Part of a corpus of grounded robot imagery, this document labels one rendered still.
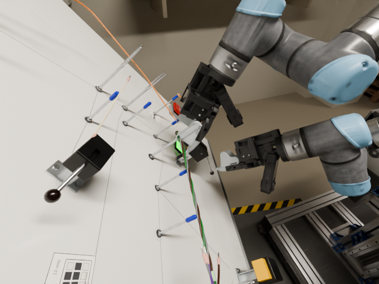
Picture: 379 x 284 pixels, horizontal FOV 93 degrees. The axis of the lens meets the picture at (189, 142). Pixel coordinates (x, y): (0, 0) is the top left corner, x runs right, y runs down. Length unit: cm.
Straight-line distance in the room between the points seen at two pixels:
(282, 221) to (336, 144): 112
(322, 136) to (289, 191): 155
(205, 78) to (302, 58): 18
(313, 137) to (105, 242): 44
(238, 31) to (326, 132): 27
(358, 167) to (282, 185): 151
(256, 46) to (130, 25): 175
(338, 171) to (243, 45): 34
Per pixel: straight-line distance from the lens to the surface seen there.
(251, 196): 183
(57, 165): 30
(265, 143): 51
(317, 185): 219
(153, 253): 35
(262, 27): 40
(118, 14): 205
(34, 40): 47
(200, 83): 41
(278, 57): 43
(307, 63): 39
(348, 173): 53
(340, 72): 35
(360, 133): 48
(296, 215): 161
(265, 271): 53
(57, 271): 27
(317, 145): 48
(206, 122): 42
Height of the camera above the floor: 152
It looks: 44 degrees down
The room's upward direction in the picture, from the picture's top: straight up
